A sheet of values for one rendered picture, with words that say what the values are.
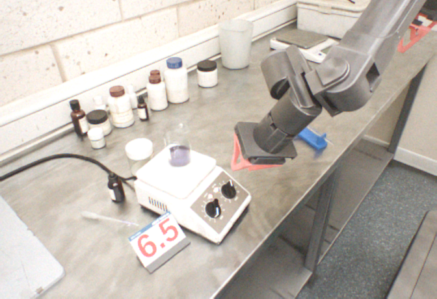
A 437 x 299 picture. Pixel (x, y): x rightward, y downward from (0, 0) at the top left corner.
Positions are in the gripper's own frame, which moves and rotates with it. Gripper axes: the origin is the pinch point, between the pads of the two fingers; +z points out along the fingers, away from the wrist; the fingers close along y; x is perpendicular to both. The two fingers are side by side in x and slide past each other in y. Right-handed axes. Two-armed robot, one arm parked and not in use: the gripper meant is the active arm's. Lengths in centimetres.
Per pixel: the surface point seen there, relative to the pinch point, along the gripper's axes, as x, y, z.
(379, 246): 8, -101, 59
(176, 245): 9.6, 10.3, 12.7
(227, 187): 1.3, 0.3, 6.6
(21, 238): 1.5, 35.6, 25.3
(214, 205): 5.1, 4.6, 5.6
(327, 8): -81, -73, 9
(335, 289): 20, -72, 65
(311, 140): -11.0, -28.1, 7.0
